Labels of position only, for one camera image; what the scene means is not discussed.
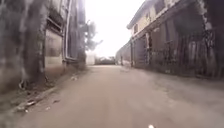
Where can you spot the tree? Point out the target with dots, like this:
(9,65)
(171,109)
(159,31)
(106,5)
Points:
(90,36)

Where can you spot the brown dirt road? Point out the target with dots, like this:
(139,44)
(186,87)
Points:
(120,100)

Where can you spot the yellow building with fence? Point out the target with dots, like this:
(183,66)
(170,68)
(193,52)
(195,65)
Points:
(173,43)

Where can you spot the robot's own part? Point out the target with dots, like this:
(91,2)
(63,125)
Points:
(151,126)

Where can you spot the stained grey building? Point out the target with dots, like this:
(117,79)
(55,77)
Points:
(33,36)

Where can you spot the littered dirt strip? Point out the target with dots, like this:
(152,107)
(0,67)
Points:
(30,96)

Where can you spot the pale low wall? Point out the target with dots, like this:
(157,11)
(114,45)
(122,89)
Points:
(104,61)

